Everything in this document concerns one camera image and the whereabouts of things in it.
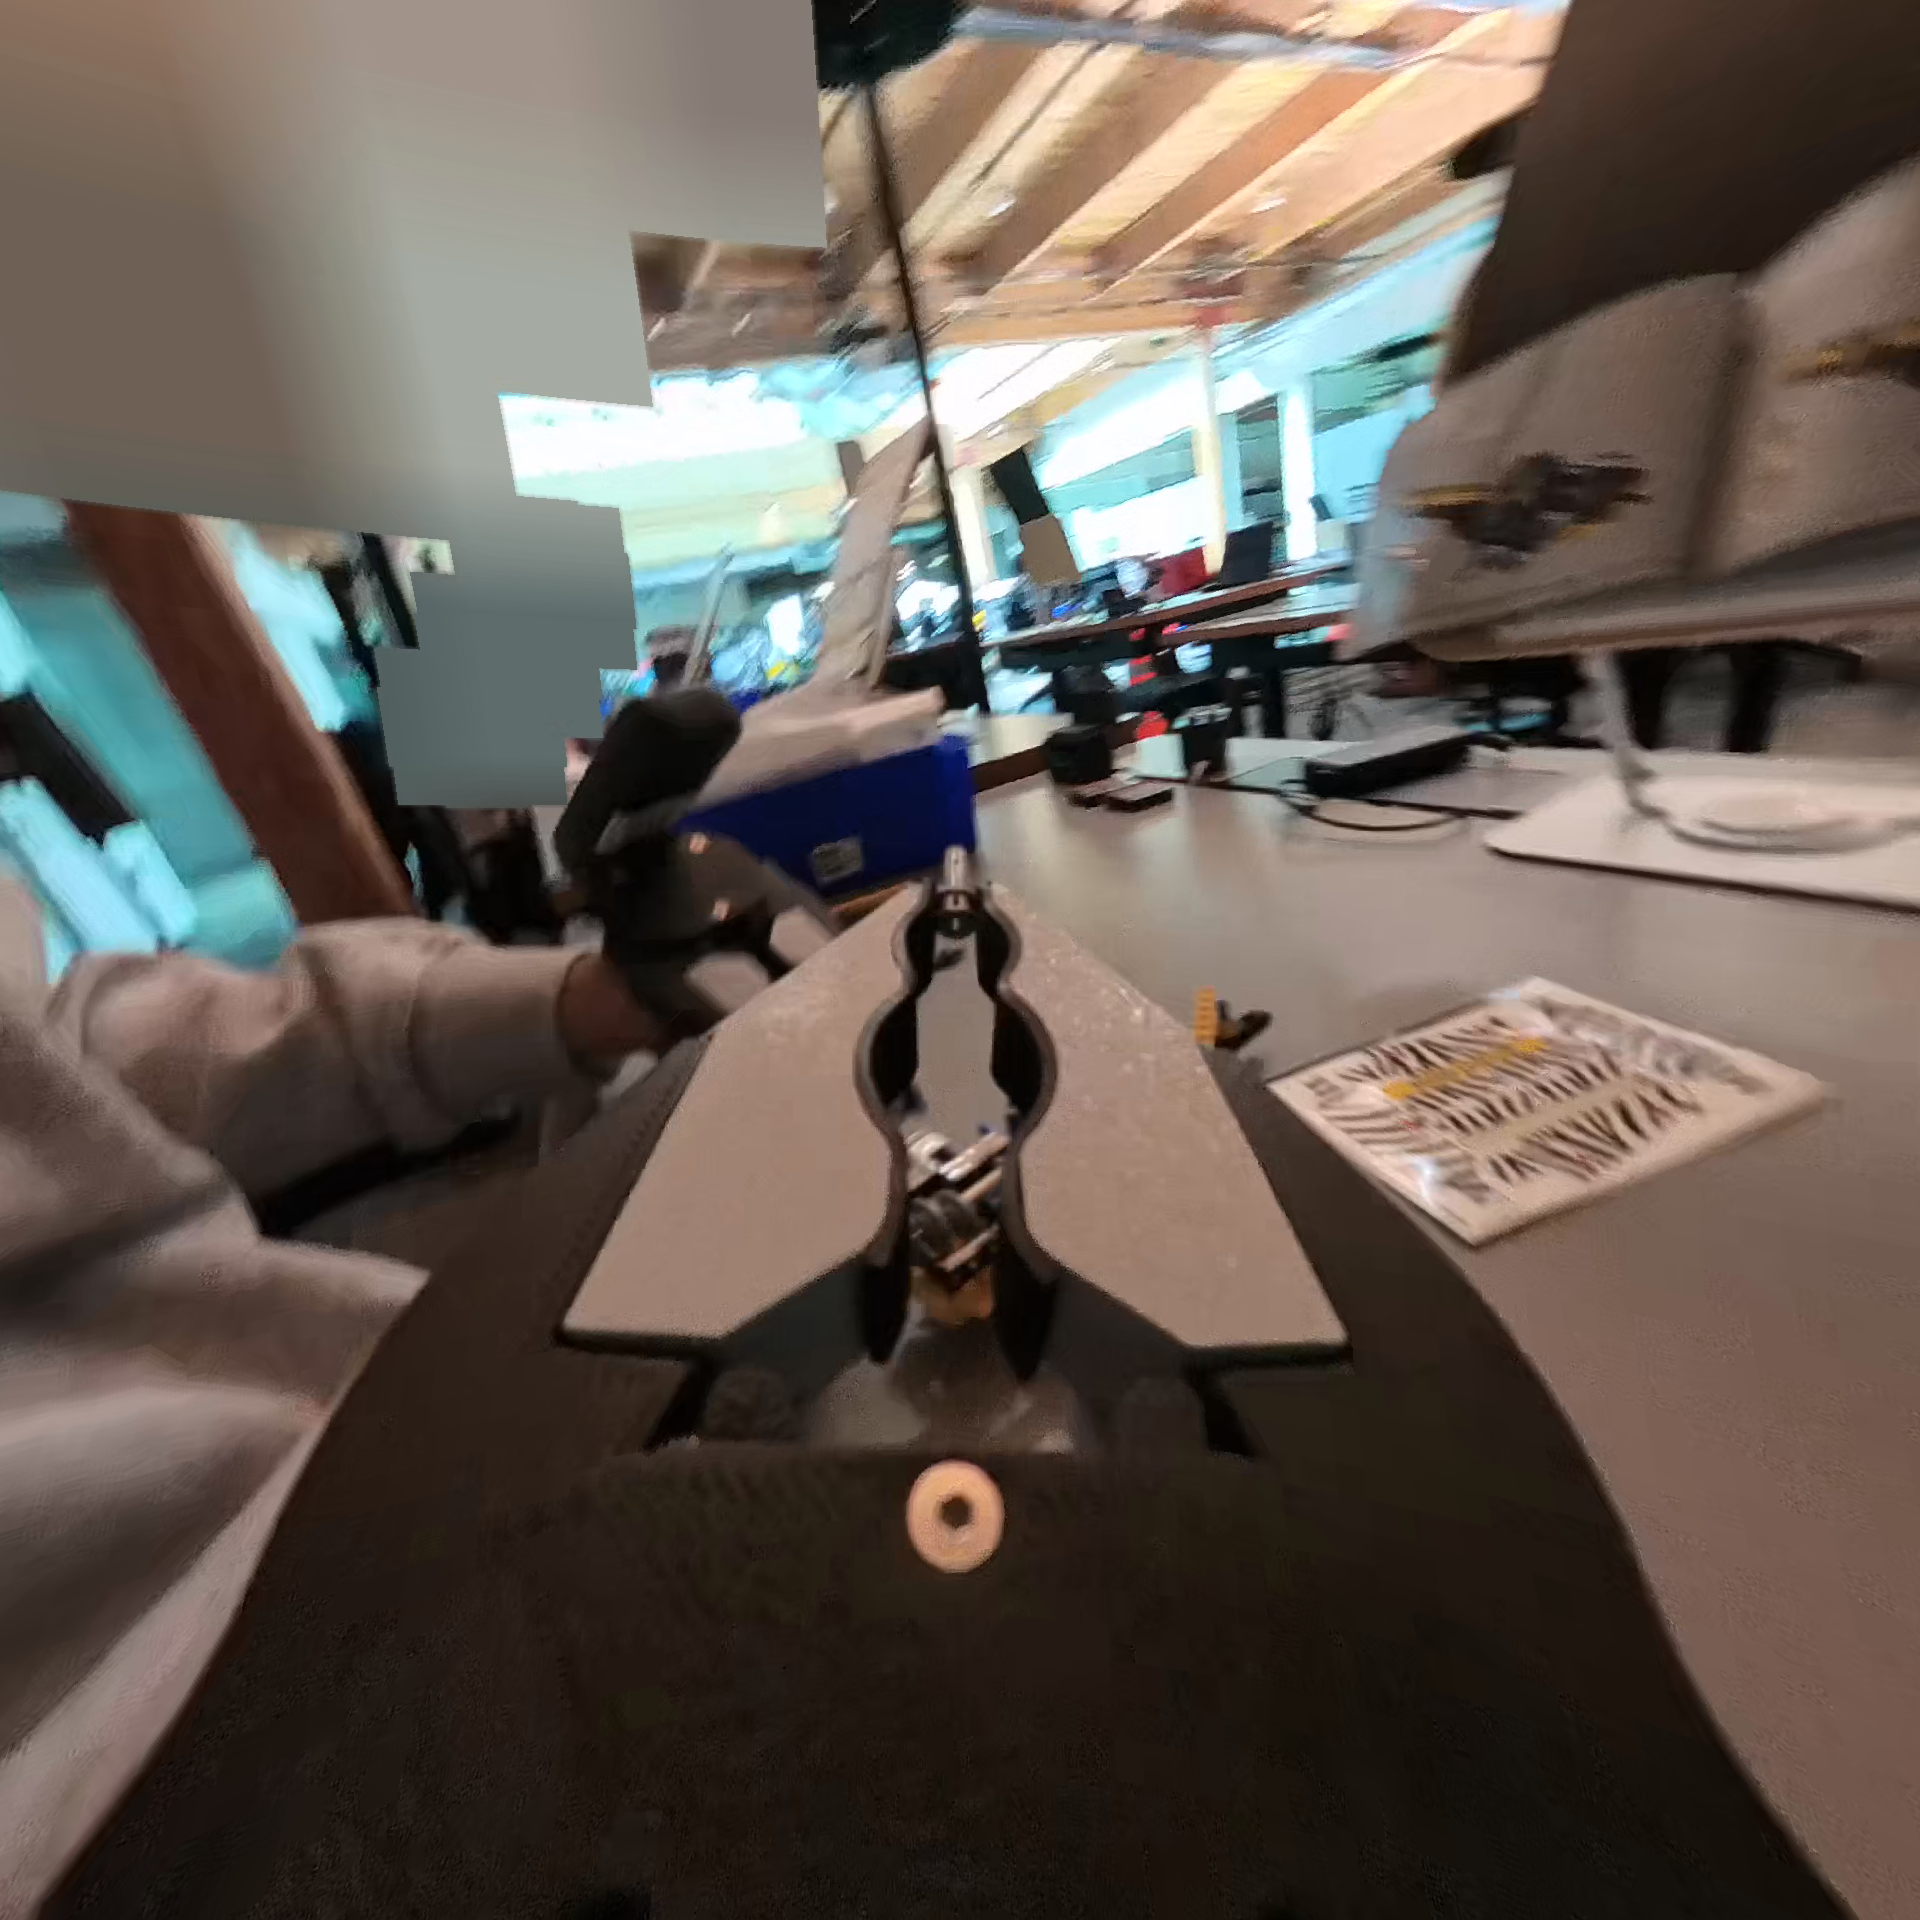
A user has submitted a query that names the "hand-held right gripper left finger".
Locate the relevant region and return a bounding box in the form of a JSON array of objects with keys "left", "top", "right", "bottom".
[{"left": 557, "top": 883, "right": 940, "bottom": 1367}]

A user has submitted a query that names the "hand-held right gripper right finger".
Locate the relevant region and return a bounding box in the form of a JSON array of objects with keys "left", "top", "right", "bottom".
[{"left": 975, "top": 883, "right": 1353, "bottom": 1378}]

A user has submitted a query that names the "multicoloured lego model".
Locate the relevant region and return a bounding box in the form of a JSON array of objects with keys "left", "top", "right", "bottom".
[{"left": 900, "top": 1119, "right": 1015, "bottom": 1329}]

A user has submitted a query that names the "person's left forearm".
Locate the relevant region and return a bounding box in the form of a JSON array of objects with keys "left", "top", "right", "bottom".
[{"left": 0, "top": 871, "right": 595, "bottom": 1203}]

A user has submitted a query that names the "person's left hand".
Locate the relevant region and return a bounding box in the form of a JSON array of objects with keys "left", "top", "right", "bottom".
[{"left": 560, "top": 948, "right": 680, "bottom": 1081}]

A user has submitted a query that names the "blue plastic box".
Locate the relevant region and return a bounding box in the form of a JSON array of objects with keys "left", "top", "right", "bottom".
[{"left": 675, "top": 731, "right": 980, "bottom": 911}]

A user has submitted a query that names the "zebra striped sticker sheet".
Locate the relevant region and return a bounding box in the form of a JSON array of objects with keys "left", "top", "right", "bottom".
[{"left": 1267, "top": 976, "right": 1827, "bottom": 1250}]

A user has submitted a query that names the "white base metal stand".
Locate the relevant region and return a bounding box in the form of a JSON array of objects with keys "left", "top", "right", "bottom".
[{"left": 1485, "top": 646, "right": 1920, "bottom": 912}]

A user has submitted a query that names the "black tripod pole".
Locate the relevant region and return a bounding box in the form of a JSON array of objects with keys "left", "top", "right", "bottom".
[{"left": 816, "top": 0, "right": 993, "bottom": 714}]

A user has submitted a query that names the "background wooden desk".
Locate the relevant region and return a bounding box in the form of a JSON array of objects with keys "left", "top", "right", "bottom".
[{"left": 989, "top": 559, "right": 1359, "bottom": 722}]

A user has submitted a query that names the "open instruction booklet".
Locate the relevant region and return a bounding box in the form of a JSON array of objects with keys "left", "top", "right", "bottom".
[{"left": 1342, "top": 195, "right": 1920, "bottom": 664}]

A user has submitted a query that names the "black cable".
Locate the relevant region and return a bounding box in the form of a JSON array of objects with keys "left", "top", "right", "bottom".
[{"left": 1283, "top": 791, "right": 1519, "bottom": 838}]

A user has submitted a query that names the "black power adapter with cable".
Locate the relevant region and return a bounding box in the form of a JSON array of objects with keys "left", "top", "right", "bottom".
[{"left": 1303, "top": 728, "right": 1481, "bottom": 801}]

